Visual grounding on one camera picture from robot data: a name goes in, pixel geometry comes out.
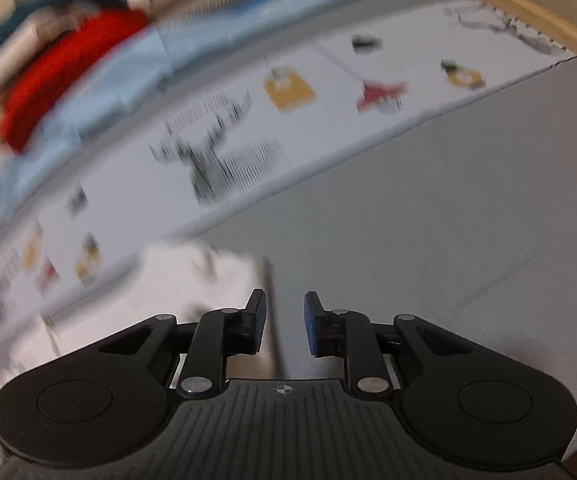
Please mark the red cloth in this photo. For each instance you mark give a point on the red cloth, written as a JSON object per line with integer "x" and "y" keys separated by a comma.
{"x": 53, "y": 80}

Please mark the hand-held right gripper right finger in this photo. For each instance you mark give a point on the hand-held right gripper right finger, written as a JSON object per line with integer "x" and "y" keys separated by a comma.
{"x": 312, "y": 322}

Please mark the wooden bed frame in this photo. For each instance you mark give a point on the wooden bed frame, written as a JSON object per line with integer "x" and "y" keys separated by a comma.
{"x": 543, "y": 15}

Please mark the white shirt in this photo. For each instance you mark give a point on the white shirt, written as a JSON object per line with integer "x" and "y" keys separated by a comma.
{"x": 178, "y": 280}

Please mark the printed bed sheet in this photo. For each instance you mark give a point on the printed bed sheet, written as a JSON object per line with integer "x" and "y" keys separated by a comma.
{"x": 418, "y": 210}

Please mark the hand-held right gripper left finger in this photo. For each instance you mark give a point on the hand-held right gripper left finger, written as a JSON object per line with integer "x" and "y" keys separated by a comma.
{"x": 258, "y": 322}

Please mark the light blue quilt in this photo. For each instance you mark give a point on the light blue quilt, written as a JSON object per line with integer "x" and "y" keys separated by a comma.
{"x": 118, "y": 85}

